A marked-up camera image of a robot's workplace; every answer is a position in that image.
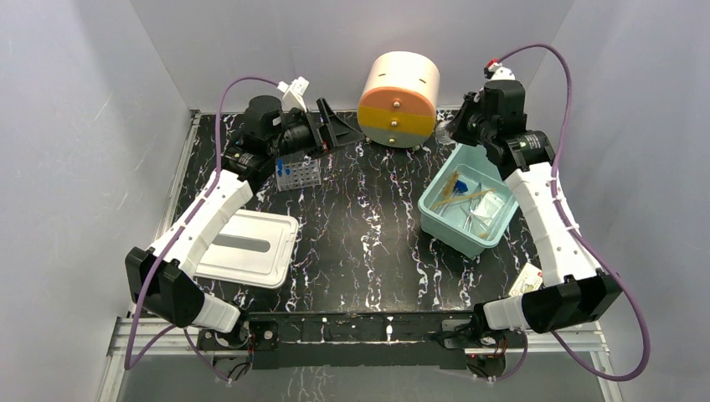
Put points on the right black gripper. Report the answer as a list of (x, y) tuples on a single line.
[(465, 121)]

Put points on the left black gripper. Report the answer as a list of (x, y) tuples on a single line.
[(322, 128)]

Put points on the small clear beaker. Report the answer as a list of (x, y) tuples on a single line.
[(442, 134)]

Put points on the test tube brush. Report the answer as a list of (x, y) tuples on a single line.
[(449, 186)]

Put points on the yellow rubber tubing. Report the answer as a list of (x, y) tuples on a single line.
[(451, 208)]

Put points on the teal plastic bin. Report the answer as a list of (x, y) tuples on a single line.
[(478, 173)]

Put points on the metal scissors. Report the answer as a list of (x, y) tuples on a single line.
[(472, 223)]

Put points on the white bin lid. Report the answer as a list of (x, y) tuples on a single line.
[(253, 249)]

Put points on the clear plastic funnel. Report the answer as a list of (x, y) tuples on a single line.
[(488, 208)]

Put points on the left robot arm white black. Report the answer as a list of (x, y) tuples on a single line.
[(160, 277)]

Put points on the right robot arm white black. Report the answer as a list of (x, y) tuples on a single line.
[(575, 289)]

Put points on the clear test tube rack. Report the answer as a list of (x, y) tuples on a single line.
[(304, 174)]

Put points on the round pastel drawer cabinet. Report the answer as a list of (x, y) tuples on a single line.
[(398, 105)]

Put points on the small white card box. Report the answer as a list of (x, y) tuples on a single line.
[(530, 278)]

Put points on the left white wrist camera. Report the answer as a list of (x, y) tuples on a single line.
[(293, 94)]

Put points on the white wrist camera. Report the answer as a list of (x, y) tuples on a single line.
[(494, 70), (293, 94)]

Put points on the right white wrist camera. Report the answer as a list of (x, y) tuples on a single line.
[(494, 70)]

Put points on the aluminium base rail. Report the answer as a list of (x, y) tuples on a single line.
[(279, 340)]

